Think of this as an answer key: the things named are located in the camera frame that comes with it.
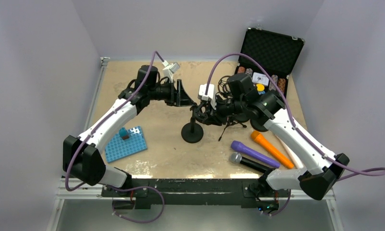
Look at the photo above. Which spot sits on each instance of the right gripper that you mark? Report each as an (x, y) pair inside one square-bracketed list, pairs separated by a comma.
[(214, 117)]

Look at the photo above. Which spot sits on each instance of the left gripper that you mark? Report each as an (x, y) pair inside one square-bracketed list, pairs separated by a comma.
[(179, 98)]

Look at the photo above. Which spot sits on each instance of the purple mic black stand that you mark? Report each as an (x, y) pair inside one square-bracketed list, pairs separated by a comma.
[(193, 132)]

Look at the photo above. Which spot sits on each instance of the orange microphone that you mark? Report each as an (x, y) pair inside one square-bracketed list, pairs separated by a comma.
[(258, 138)]

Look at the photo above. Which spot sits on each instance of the black silver microphone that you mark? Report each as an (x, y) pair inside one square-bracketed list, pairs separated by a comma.
[(237, 158)]

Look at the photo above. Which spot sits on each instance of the purple microphone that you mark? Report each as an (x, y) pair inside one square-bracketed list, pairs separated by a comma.
[(243, 149)]

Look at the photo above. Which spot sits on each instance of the white microphone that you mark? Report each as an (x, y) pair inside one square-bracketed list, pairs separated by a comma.
[(295, 159)]

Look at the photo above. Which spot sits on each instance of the black tripod stand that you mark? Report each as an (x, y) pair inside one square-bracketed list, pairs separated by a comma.
[(235, 120)]

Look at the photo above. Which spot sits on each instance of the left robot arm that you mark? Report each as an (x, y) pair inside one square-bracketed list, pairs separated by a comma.
[(81, 156)]

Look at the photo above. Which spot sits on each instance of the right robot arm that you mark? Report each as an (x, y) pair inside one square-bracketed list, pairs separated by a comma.
[(322, 167)]

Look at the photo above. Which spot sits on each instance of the yellow dealer chip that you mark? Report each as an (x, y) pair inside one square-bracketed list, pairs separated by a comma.
[(260, 87)]

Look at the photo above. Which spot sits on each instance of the white playing card box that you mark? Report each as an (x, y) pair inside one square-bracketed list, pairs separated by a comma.
[(259, 78)]

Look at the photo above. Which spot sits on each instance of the teal lego brick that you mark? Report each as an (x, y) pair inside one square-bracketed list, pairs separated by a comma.
[(123, 134)]

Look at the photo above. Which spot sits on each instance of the blue lego baseplate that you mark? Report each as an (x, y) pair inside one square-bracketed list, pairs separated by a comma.
[(117, 148)]

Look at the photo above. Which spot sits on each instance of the black poker chip case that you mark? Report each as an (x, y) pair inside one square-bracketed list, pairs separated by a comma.
[(276, 53)]

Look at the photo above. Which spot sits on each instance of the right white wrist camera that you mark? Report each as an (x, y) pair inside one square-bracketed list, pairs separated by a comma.
[(207, 95)]

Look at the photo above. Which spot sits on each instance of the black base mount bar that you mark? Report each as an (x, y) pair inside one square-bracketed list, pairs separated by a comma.
[(246, 193)]

